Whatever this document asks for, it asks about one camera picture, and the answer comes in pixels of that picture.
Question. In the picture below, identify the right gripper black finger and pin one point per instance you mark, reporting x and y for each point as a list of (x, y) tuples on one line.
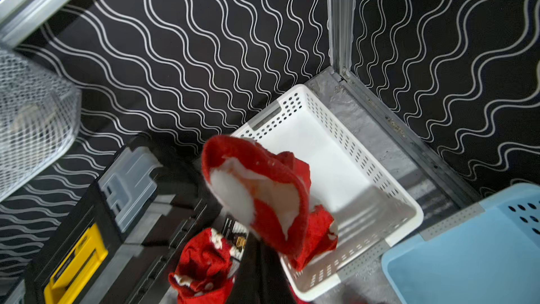
[(260, 278)]

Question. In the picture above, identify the red penguin sock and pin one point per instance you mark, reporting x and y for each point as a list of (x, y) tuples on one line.
[(270, 194)]

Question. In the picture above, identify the red santa sock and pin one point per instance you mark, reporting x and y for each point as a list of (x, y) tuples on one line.
[(204, 271)]

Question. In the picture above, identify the white perforated plastic basket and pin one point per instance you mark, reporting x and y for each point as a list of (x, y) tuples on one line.
[(372, 211)]

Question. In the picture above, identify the right light blue basket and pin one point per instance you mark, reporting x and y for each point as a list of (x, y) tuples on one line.
[(486, 253)]

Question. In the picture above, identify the black board yellow connectors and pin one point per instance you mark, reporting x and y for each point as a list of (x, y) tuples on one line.
[(237, 235)]

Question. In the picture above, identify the black toolbox yellow handle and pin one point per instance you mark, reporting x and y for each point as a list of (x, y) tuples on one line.
[(125, 235)]

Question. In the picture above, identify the clear wall-mounted basket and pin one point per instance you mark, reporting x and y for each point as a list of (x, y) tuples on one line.
[(40, 119)]

